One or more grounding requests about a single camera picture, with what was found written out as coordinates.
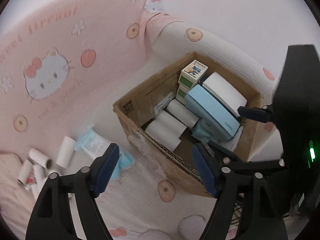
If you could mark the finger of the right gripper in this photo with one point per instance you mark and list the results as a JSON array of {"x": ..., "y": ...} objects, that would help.
[{"x": 263, "y": 115}]

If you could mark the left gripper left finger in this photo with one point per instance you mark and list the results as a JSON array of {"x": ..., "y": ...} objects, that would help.
[{"x": 51, "y": 217}]

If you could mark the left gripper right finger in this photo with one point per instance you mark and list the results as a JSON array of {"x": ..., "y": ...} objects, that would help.
[{"x": 225, "y": 177}]

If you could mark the white paper roll tube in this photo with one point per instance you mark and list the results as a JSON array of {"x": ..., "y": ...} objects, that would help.
[
  {"x": 39, "y": 175},
  {"x": 40, "y": 158},
  {"x": 65, "y": 152},
  {"x": 171, "y": 123},
  {"x": 54, "y": 171},
  {"x": 183, "y": 114},
  {"x": 24, "y": 172},
  {"x": 163, "y": 135}
]

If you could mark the small white red tube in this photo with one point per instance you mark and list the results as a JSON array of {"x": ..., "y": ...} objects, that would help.
[{"x": 30, "y": 181}]

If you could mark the white flat box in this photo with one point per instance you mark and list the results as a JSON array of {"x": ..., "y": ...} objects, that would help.
[{"x": 220, "y": 88}]

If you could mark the light blue Lucky box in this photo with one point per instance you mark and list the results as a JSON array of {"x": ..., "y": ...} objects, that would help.
[{"x": 215, "y": 118}]

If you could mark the teal tissue pack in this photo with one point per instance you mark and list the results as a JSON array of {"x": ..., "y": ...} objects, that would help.
[{"x": 203, "y": 135}]

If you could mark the cartoon printed carton box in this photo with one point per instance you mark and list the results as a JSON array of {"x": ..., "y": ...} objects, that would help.
[{"x": 191, "y": 74}]

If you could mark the green white carton box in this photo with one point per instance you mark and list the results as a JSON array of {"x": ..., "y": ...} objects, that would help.
[{"x": 181, "y": 93}]

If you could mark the light blue tissue pack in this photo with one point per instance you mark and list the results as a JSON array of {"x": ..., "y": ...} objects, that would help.
[{"x": 95, "y": 146}]

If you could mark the pink Hello Kitty sofa cover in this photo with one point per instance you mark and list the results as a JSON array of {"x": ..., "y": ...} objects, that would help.
[{"x": 62, "y": 69}]

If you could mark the brown cardboard box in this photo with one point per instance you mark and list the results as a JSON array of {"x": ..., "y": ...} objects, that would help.
[{"x": 138, "y": 108}]

